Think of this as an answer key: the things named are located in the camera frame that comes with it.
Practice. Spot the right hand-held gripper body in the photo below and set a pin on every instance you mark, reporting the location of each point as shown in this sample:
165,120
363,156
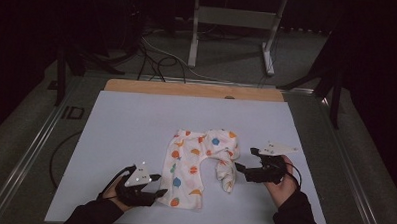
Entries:
268,164

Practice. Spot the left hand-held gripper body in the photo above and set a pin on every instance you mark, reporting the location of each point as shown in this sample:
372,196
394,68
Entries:
135,186

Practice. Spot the white baby pants colourful print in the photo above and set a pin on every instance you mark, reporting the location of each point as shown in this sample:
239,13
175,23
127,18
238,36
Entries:
191,165

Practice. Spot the person's left hand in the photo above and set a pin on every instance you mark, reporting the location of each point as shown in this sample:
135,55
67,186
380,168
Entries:
113,194

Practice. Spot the person's right hand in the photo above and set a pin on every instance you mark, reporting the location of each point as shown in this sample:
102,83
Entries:
285,186

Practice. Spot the black tripod stand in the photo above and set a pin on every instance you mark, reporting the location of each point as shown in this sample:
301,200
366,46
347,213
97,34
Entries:
74,61
331,80

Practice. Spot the metal floor rail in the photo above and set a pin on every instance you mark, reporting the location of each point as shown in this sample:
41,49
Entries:
351,174
28,152

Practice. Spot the white metal stand frame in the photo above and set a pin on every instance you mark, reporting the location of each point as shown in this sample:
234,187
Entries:
234,18

